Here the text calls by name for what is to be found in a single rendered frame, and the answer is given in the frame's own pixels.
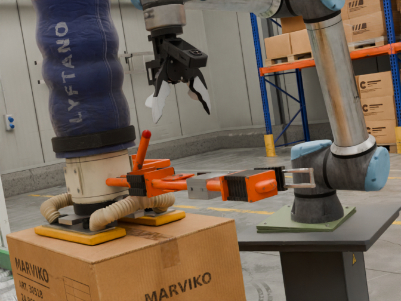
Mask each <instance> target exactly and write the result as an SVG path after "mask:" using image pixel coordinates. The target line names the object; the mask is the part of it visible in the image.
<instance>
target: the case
mask: <svg viewBox="0 0 401 301"><path fill-rule="evenodd" d="M185 214H186V217H185V218H183V219H179V220H175V221H173V222H169V223H166V224H163V225H159V226H152V225H143V224H138V223H130V222H121V221H117V222H118V225H117V226H115V227H117V228H124V229H125V232H126V235H125V236H122V237H120V238H116V239H112V240H110V241H106V242H102V243H100V244H96V245H87V244H82V243H78V242H73V241H68V240H64V239H59V238H53V237H50V236H45V235H40V234H36V233H35V230H34V228H30V229H25V230H22V231H18V232H13V233H10V234H6V239H7V245H8V251H9V255H10V262H11V268H12V272H13V278H14V285H15V288H16V295H17V301H246V294H245V286H244V281H243V274H242V266H241V261H240V253H239V246H238V241H237V233H236V225H235V220H234V219H230V218H224V217H215V216H206V215H200V214H191V213H185Z"/></svg>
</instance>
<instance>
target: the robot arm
mask: <svg viewBox="0 0 401 301"><path fill-rule="evenodd" d="M345 1H346V0H131V2H132V4H133V6H135V7H136V8H137V9H139V10H143V14H144V21H145V26H146V30H147V31H149V32H150V33H151V35H148V41H149V42H150V41H152V44H153V52H154V56H155V59H154V60H152V61H150V62H145V64H146V71H147V79H148V83H149V85H154V86H155V91H154V93H153V94H152V95H151V96H150V97H148V98H147V100H146V102H145V105H146V106H147V107H148V108H151V109H152V118H153V123H154V124H157V122H158V121H159V119H160V118H161V116H162V109H163V108H164V106H165V100H166V98H167V97H168V96H169V94H170V92H171V89H170V87H169V85H168V84H170V83H171V84H172V85H174V84H177V83H179V82H180V81H181V82H183V83H186V84H187V86H188V87H189V91H188V95H189V96H190V97H191V98H192V99H193V100H198V101H200V102H201V103H202V104H203V108H204V109H205V110H206V112H207V113H208V115H210V114H211V104H210V99H209V94H208V90H207V89H208V88H207V86H206V82H205V79H204V77H203V75H202V72H201V71H200V70H199V68H200V67H206V63H207V59H208V55H206V54H205V53H203V52H201V51H200V50H198V49H197V48H195V47H194V46H192V45H191V44H189V43H188V42H186V41H185V40H183V39H181V38H177V37H176V36H177V35H181V34H183V28H182V27H183V26H185V25H186V24H187V23H186V15H185V10H184V9H190V10H212V11H234V12H245V13H254V14H255V15H256V16H257V17H260V18H264V19H275V18H284V17H295V16H302V17H303V21H304V24H305V25H306V29H307V33H308V36H309V41H310V45H311V50H312V53H313V57H314V62H315V65H316V69H317V74H318V77H319V81H320V86H321V89H322V93H323V98H324V101H325V105H326V110H327V113H328V117H329V122H330V125H331V129H332V133H333V137H334V142H333V143H332V141H331V140H316V141H312V142H305V143H301V144H298V145H295V146H293V147H292V149H291V166H292V169H298V168H313V169H314V171H313V175H314V183H315V184H316V187H315V188H294V202H293V205H292V208H291V219H292V220H293V221H295V222H298V223H308V224H315V223H327V222H332V221H335V220H338V219H340V218H342V217H343V216H344V209H343V207H342V205H341V203H340V201H339V199H338V196H337V191H336V190H347V191H366V192H369V191H379V190H381V189H382V188H383V187H384V186H385V184H386V182H387V179H388V175H389V172H390V156H389V153H388V150H387V149H386V148H384V147H382V146H380V147H378V146H377V143H376V140H375V137H374V136H372V135H370V134H368V132H367V128H366V123H365V119H364V115H363V110H362V105H361V102H360V97H359V92H358V89H357V84H356V79H355V75H354V70H353V66H352V62H351V57H350V53H349V49H348V44H347V40H346V35H345V31H344V26H343V21H342V18H341V9H342V7H343V6H344V4H345ZM148 68H150V69H151V73H152V80H150V78H149V70H148ZM292 178H293V184H302V183H310V176H309V172H308V173H293V174H292Z"/></svg>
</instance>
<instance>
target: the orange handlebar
mask: <svg viewBox="0 0 401 301"><path fill-rule="evenodd" d="M170 165H171V163H170V159H145V160H144V163H143V167H142V169H145V168H150V167H156V169H157V168H164V167H169V166H170ZM194 175H195V174H183V173H181V174H177V175H175V174H173V175H171V176H166V177H165V178H162V179H153V180H152V181H151V186H152V188H156V189H163V190H162V191H164V192H178V191H185V190H187V183H186V179H187V178H190V177H194ZM106 185H108V186H119V187H129V184H128V182H127V178H108V179H107V180H106ZM276 186H277V181H276V180H275V179H273V178H271V179H268V180H264V181H260V182H257V183H256V184H255V191H256V192H258V193H263V192H268V191H272V190H273V189H275V188H276ZM206 188H207V190H209V191H217V192H221V187H220V181H216V180H210V181H209V182H208V183H207V184H206Z"/></svg>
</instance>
